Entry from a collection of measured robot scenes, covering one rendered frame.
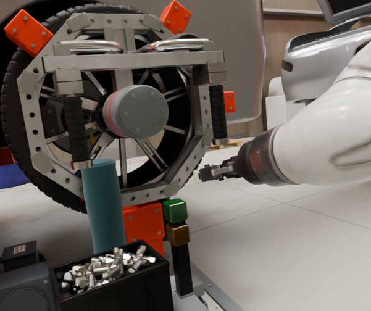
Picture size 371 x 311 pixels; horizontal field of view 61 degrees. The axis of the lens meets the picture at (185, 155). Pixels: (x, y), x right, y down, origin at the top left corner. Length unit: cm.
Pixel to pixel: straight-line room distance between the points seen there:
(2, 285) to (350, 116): 99
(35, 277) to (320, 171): 89
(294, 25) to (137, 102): 787
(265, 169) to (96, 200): 46
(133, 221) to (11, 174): 408
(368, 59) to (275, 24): 763
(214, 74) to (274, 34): 727
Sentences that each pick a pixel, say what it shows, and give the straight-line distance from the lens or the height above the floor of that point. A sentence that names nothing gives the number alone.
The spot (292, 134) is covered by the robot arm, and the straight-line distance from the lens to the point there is 41.
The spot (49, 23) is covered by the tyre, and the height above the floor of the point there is 112.
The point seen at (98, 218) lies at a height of 60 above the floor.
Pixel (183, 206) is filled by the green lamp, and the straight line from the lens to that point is 65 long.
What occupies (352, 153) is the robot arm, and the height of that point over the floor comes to 79.
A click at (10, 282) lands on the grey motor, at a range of 110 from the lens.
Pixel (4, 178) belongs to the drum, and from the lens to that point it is 497.
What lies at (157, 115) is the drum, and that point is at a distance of 79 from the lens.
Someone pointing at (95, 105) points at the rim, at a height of 88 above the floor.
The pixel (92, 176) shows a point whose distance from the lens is 79.
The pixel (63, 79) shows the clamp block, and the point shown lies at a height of 93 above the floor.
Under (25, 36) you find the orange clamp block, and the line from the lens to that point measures 92.
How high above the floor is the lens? 85
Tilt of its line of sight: 9 degrees down
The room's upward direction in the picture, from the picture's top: 6 degrees counter-clockwise
